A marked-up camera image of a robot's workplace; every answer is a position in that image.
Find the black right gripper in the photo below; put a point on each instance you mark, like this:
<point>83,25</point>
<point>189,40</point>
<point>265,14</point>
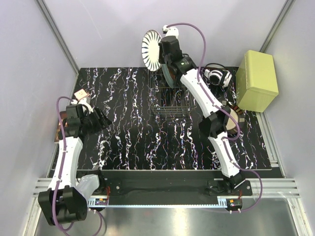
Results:
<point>160,59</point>

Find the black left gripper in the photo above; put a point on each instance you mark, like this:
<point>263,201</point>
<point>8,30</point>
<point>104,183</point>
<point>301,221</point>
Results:
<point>94,119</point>

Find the light teal plate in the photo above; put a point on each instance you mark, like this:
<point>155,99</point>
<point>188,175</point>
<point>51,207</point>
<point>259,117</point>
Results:
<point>171,81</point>

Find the white blue striped plate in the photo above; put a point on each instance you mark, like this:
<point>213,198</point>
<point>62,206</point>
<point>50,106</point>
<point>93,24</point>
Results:
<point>150,50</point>

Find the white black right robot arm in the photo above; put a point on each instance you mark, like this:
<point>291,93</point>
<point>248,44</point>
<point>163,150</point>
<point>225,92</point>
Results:
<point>178,68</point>

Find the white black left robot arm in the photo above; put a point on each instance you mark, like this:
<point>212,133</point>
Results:
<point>66,199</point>

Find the pink cube socket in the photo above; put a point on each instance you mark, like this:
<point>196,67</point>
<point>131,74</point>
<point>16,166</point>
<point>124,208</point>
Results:
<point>80,94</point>

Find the dark cover book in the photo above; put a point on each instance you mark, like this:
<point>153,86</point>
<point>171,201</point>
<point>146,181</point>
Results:
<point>63,116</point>

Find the black white headphones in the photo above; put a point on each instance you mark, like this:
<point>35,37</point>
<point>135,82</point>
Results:
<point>217,74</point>

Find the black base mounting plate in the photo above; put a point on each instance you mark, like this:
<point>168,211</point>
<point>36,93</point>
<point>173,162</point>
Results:
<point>170,187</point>

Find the yellow green box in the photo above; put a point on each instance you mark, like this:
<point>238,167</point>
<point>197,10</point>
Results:
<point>256,82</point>

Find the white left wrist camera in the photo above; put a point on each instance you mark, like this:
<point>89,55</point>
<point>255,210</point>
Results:
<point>87,109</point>

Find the dark wire dish rack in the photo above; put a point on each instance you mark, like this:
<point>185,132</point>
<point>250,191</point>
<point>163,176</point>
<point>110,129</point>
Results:
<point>166,101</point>

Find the aluminium rail frame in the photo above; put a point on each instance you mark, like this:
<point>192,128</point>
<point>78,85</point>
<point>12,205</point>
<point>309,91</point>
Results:
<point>288,192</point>

